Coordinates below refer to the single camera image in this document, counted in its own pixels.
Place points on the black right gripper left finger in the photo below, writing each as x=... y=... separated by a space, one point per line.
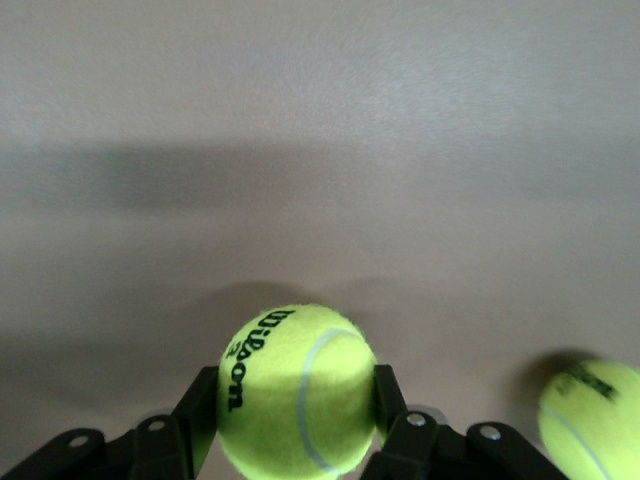
x=165 y=450

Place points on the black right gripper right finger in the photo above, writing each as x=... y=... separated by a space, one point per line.
x=425 y=455

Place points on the yellow-green tennis ball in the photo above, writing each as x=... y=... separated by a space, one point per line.
x=295 y=395
x=595 y=425

